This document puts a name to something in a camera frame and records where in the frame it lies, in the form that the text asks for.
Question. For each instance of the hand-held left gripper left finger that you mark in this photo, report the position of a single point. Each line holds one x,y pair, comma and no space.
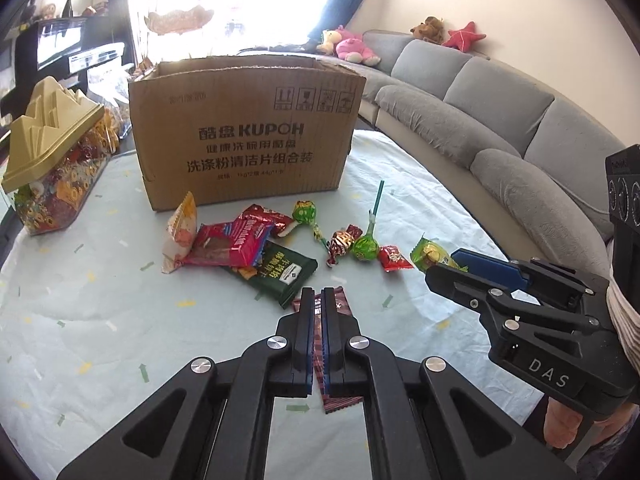
309,345

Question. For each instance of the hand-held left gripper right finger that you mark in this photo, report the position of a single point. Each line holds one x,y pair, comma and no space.
327,345

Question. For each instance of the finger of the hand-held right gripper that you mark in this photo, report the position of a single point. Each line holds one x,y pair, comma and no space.
490,266
455,282

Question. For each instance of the yellow green candy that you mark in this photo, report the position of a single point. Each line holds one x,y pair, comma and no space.
430,252

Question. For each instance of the dark red chocolate packet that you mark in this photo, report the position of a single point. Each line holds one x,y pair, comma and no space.
340,402

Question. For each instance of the dark green snack packet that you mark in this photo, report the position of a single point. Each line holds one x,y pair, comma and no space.
285,275

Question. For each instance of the green lollipop with teal stick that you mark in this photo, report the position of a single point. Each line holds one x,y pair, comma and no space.
365,249

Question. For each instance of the brown cardboard box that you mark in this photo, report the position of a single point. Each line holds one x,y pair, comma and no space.
240,160

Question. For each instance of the person's right forearm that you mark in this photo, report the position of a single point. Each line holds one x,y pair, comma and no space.
625,315

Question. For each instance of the person's right hand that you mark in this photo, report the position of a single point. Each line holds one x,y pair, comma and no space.
560,425

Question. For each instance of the red gold wrapped candy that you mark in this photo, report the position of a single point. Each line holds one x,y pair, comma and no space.
342,242

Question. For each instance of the small green lollipop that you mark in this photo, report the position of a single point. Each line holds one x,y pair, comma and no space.
302,212

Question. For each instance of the red blue snack packet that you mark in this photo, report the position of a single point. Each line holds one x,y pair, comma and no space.
265,217

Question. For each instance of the grey sectional sofa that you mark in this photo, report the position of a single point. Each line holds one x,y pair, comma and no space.
500,110

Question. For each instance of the orange white snack packet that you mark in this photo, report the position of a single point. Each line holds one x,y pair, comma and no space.
180,240

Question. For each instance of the white printed tablecloth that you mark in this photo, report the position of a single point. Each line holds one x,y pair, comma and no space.
100,285

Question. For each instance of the red star plush toy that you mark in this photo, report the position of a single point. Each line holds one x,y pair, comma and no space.
462,36

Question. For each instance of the brown plush toy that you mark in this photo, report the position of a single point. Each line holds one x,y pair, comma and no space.
429,29

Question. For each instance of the pink plush toy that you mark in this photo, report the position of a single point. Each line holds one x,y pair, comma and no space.
355,45

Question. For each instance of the yellow plush toy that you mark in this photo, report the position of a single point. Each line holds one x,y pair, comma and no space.
327,41

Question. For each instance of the clear plastic zip bag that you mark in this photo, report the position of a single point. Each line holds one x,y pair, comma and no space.
112,95

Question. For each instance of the candy jar with gold lid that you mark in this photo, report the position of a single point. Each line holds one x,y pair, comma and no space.
50,125

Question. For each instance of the black upright piano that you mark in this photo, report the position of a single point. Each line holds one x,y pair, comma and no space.
30,60

